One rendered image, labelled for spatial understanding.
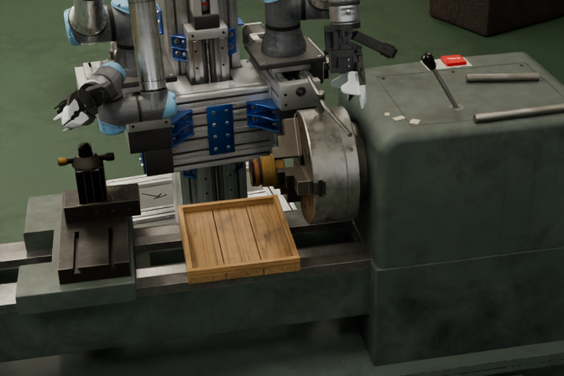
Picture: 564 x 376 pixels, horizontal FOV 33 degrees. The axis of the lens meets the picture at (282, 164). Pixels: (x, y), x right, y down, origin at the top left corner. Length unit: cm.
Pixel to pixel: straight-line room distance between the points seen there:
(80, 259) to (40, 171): 271
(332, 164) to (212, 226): 46
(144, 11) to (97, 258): 69
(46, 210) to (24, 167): 242
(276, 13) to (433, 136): 91
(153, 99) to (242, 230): 45
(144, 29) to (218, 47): 61
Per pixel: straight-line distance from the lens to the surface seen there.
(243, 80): 324
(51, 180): 508
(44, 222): 279
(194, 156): 323
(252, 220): 276
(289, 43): 316
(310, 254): 265
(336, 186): 249
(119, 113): 268
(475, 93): 265
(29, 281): 254
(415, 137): 241
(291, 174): 253
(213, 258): 260
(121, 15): 304
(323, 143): 248
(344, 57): 231
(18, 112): 597
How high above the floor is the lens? 228
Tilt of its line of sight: 27 degrees down
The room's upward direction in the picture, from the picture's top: 2 degrees counter-clockwise
